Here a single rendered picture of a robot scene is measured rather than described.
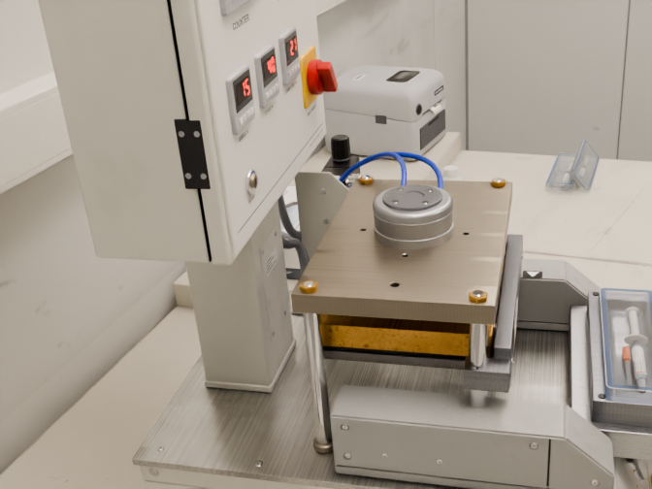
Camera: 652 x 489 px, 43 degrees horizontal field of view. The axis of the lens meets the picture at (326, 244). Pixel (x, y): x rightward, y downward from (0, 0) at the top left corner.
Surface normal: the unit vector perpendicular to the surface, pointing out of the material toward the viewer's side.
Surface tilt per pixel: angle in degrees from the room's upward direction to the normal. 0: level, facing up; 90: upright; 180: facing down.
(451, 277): 0
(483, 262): 0
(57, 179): 90
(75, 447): 0
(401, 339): 90
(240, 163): 90
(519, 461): 90
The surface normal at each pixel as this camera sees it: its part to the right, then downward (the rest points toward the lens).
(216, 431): -0.08, -0.89
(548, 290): -0.25, 0.45
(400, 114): -0.48, 0.39
